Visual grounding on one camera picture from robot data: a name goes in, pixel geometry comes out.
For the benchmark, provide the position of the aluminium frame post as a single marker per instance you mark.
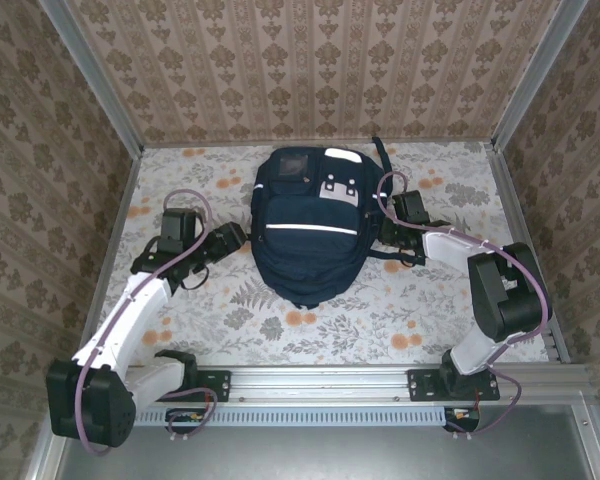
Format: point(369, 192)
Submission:
point(92, 80)
point(535, 75)

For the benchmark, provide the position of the aluminium side rail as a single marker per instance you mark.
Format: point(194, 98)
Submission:
point(515, 225)
point(116, 230)

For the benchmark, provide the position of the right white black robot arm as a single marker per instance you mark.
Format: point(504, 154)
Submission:
point(505, 300)

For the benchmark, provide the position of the floral table cover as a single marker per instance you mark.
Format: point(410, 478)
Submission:
point(330, 330)

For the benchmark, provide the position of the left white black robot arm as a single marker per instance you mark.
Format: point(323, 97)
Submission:
point(130, 320)

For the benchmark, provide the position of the grey metal bench panel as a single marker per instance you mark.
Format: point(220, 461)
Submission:
point(330, 455)

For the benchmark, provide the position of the navy blue backpack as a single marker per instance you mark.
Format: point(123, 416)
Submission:
point(305, 250)

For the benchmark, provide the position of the aluminium cross rail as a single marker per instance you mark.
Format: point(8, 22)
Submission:
point(320, 382)

